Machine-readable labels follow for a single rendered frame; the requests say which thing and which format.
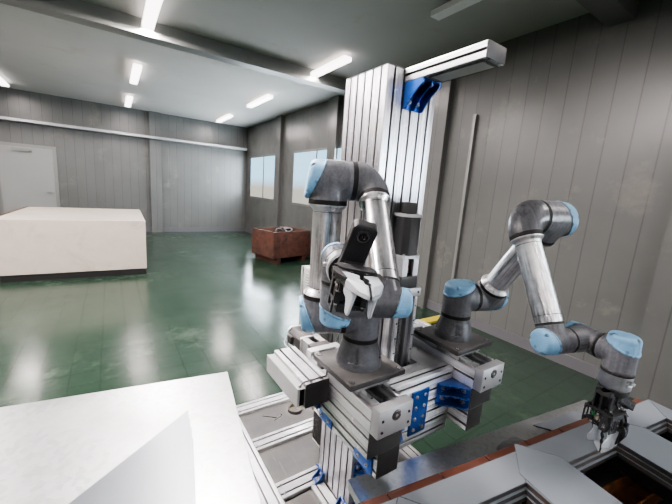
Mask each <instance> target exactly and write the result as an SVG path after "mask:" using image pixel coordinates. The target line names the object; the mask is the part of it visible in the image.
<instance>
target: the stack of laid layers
mask: <svg viewBox="0 0 672 504"><path fill-rule="evenodd" d="M646 429H648V430H650V431H652V432H654V433H655V434H657V435H660V434H662V433H664V432H666V431H667V432H669V433H671V434H672V421H671V420H669V419H667V418H666V419H664V420H662V421H659V422H657V423H655V424H653V425H651V426H649V427H646ZM616 456H617V457H619V458H620V459H622V460H624V461H625V462H627V463H628V464H630V465H631V466H633V467H635V468H636V469H638V470H639V471H641V472H643V473H644V474H646V475H647V476H649V477H650V478H652V479H654V480H655V481H657V482H658V483H660V484H662V485H663V486H665V487H666V488H668V489H669V490H671V491H672V474H671V473H669V472H668V471H666V470H664V469H663V468H661V467H659V466H657V465H656V464H654V463H652V462H651V461H649V460H647V459H646V458H644V457H642V456H641V455H639V454H637V453H636V452H634V451H632V450H631V449H629V448H627V447H626V446H624V445H622V444H621V443H618V444H617V445H616V446H614V447H613V448H612V449H610V450H609V451H607V452H603V453H601V452H599V451H598V450H596V451H594V452H592V453H590V454H587V455H585V456H583V457H581V458H579V459H577V460H574V461H572V462H570V464H571V465H572V466H574V467H575V468H576V469H578V470H579V471H580V472H582V473H583V472H585V471H587V470H589V469H591V468H593V467H595V466H597V465H600V464H602V463H604V462H606V461H608V460H610V459H612V458H614V457H616ZM525 482H526V483H524V484H522V485H520V486H518V487H516V488H513V489H511V490H509V491H507V492H505V493H502V494H500V495H498V496H496V497H494V498H492V499H489V500H487V501H485V502H483V503H481V504H520V503H522V502H524V501H525V502H526V503H528V504H553V503H551V502H550V501H549V500H548V499H547V498H546V497H545V496H544V495H543V494H541V493H540V492H539V491H538V490H537V489H536V488H535V487H534V486H533V485H531V484H530V483H529V482H528V481H527V480H526V479H525Z"/></svg>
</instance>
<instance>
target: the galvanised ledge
mask: <svg viewBox="0 0 672 504"><path fill-rule="evenodd" d="M585 402H588V401H587V400H582V401H579V402H576V403H573V404H570V405H567V406H565V407H562V408H559V409H556V410H553V411H550V412H547V413H544V414H541V415H538V416H535V417H532V418H529V419H526V420H523V421H520V422H517V423H514V424H511V425H508V426H505V427H502V428H499V429H496V430H494V431H491V432H488V433H485V434H482V435H479V436H476V437H473V438H470V439H467V440H464V441H461V442H458V443H455V444H452V445H449V446H446V447H443V448H440V449H437V450H434V451H431V452H428V453H425V454H423V455H420V456H417V457H414V458H411V459H408V460H405V461H402V462H399V463H397V469H395V470H393V471H391V472H389V473H388V474H386V475H384V476H382V477H380V478H378V479H377V480H376V479H375V478H374V477H373V476H372V475H370V474H369V473H366V474H363V475H360V476H357V477H355V478H352V479H349V480H348V481H347V489H348V491H349V493H350V494H351V496H352V498H353V500H354V502H355V504H358V503H360V502H363V501H366V500H368V499H371V498H374V497H376V496H379V495H382V494H384V493H386V495H387V492H390V491H392V490H395V489H398V488H400V487H403V486H406V485H408V484H411V483H414V482H416V481H419V480H421V479H424V478H427V477H429V476H432V475H435V474H437V473H439V474H440V472H443V471H445V470H448V469H451V468H453V467H456V466H459V465H461V464H464V463H467V462H469V461H472V460H474V459H477V458H480V457H482V456H485V455H488V454H490V453H493V452H496V451H497V446H498V444H499V443H501V442H502V441H504V440H506V439H508V438H511V437H519V438H521V439H523V440H528V439H530V438H533V437H535V436H538V435H541V434H543V433H546V432H549V431H548V430H545V429H541V428H537V427H535V426H533V425H534V424H537V423H540V422H543V421H546V420H549V419H552V418H555V417H558V416H561V415H564V414H567V413H570V412H573V411H575V410H577V411H580V412H581V411H582V412H583V409H584V404H585Z"/></svg>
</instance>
